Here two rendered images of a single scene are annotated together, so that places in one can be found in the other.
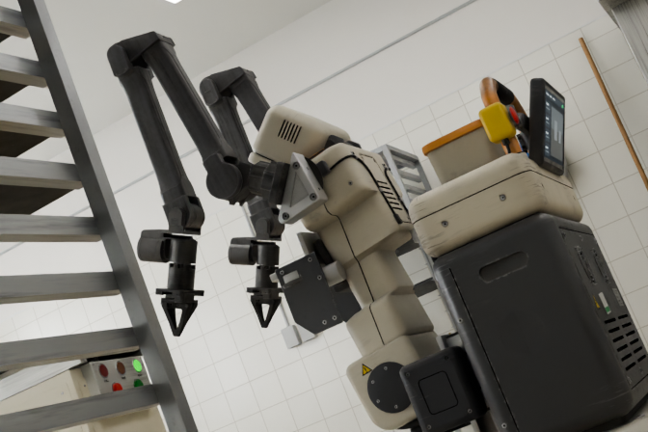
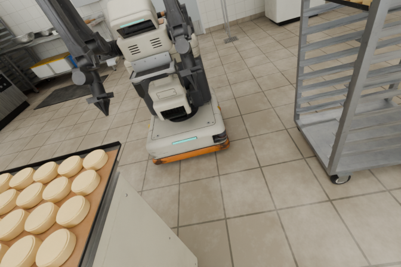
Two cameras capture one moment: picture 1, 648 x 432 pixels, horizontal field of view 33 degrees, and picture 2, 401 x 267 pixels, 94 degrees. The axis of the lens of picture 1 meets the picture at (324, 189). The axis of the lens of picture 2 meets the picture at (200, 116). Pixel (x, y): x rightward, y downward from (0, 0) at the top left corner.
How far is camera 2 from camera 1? 282 cm
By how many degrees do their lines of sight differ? 107
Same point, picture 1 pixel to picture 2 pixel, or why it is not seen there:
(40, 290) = (342, 22)
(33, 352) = (350, 36)
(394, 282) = not seen: hidden behind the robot
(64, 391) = (126, 192)
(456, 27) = not seen: outside the picture
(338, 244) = not seen: hidden behind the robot
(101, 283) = (314, 28)
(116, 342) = (315, 45)
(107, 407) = (326, 57)
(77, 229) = (319, 9)
